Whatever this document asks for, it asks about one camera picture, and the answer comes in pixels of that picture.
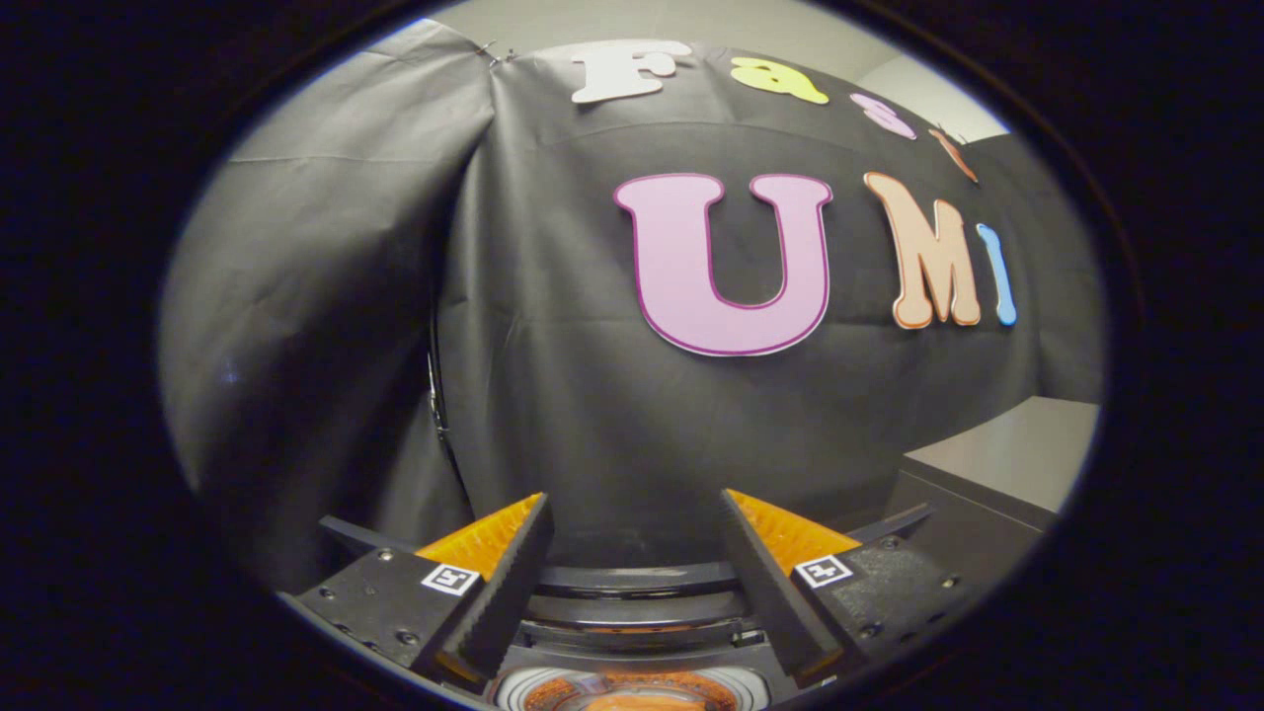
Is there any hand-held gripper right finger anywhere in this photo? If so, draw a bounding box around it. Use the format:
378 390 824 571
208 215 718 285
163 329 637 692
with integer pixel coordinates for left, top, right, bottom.
718 487 974 687

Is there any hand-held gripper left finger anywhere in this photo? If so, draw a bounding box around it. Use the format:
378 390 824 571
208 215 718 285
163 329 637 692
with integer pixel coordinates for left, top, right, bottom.
279 491 556 684

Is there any yellow shirt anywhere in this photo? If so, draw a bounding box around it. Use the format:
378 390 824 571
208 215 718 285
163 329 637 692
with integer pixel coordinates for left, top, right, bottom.
533 676 737 711

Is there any beige cabinet with grey top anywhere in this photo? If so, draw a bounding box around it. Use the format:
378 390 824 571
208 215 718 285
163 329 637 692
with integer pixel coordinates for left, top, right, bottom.
884 395 1102 593

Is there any black backdrop cloth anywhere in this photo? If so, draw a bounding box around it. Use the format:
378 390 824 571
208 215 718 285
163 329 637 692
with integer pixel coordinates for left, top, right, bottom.
158 20 1105 593

